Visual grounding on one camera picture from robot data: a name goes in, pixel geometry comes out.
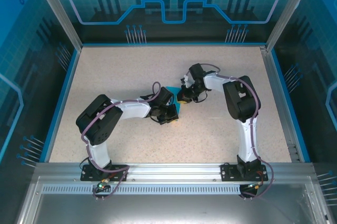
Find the blue square paper sheet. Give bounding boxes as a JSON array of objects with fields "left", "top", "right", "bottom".
[{"left": 165, "top": 86, "right": 183, "bottom": 124}]

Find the brushed metal front panel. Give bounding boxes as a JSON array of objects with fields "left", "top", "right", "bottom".
[{"left": 15, "top": 176, "right": 337, "bottom": 224}]

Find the blue table edge strip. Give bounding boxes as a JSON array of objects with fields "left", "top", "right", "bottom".
[
  {"left": 43, "top": 48, "right": 82, "bottom": 163},
  {"left": 270, "top": 49, "right": 312, "bottom": 162}
]

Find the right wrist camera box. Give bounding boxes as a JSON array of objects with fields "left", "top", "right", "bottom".
[{"left": 180, "top": 74, "right": 195, "bottom": 90}]

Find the aluminium mounting rail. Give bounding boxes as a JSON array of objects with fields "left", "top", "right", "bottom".
[{"left": 34, "top": 162, "right": 315, "bottom": 182}]

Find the slotted metal cable duct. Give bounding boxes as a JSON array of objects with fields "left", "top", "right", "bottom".
[{"left": 41, "top": 185, "right": 266, "bottom": 194}]

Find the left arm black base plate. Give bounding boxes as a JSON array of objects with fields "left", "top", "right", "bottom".
[{"left": 80, "top": 164, "right": 129, "bottom": 182}]

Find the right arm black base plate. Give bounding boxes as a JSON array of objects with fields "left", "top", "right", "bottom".
[{"left": 220, "top": 163, "right": 269, "bottom": 182}]

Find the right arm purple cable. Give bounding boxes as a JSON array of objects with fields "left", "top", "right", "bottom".
[{"left": 188, "top": 63, "right": 275, "bottom": 200}]

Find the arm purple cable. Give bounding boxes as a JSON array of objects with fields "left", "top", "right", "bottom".
[
  {"left": 188, "top": 63, "right": 275, "bottom": 200},
  {"left": 80, "top": 81, "right": 162, "bottom": 201}
]

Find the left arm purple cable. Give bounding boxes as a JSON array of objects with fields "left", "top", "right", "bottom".
[{"left": 80, "top": 81, "right": 162, "bottom": 201}]

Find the aluminium side rail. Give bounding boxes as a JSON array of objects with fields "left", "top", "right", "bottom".
[{"left": 259, "top": 46, "right": 302, "bottom": 163}]

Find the cable connector with green light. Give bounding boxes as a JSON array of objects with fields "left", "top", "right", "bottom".
[{"left": 96, "top": 179, "right": 111, "bottom": 190}]

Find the cable connector with yellow tag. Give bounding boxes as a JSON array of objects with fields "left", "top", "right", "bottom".
[{"left": 246, "top": 181, "right": 264, "bottom": 191}]

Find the aluminium frame post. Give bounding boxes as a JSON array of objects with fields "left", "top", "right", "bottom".
[
  {"left": 265, "top": 0, "right": 318, "bottom": 52},
  {"left": 28, "top": 0, "right": 83, "bottom": 51}
]

